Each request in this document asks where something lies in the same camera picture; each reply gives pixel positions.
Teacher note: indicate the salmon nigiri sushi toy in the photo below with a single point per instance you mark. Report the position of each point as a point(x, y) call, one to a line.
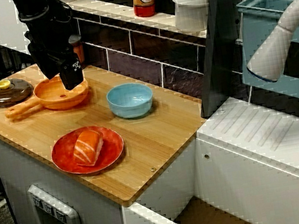
point(88, 147)

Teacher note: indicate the brown lid with yellow knob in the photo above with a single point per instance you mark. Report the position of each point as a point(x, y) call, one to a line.
point(7, 94)

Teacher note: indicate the white toy sink unit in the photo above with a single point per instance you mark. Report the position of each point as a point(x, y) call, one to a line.
point(232, 167)

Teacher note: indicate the dark grey cabinet post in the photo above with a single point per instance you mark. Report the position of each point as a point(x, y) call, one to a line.
point(222, 49)

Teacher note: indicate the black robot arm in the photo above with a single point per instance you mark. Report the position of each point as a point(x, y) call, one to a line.
point(32, 4)

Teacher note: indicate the light blue bowl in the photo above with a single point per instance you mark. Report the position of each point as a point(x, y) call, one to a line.
point(130, 99)

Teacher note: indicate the white lidded container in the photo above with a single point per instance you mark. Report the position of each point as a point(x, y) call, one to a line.
point(191, 8)

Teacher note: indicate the red plate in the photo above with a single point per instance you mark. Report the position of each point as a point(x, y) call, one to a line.
point(62, 157)

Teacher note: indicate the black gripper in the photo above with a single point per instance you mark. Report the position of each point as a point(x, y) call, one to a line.
point(47, 43)

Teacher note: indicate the teal plastic bin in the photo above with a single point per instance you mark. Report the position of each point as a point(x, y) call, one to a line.
point(256, 29)

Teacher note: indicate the toy beans can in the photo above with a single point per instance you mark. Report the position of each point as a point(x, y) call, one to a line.
point(79, 52)

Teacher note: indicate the brown cardboard sheet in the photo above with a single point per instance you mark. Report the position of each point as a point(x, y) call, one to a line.
point(212, 221)

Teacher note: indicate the grey toy faucet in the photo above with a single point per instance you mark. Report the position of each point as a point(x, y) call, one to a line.
point(271, 53)

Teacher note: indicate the orange toy frying pan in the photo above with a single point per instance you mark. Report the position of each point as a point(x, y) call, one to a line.
point(51, 100)

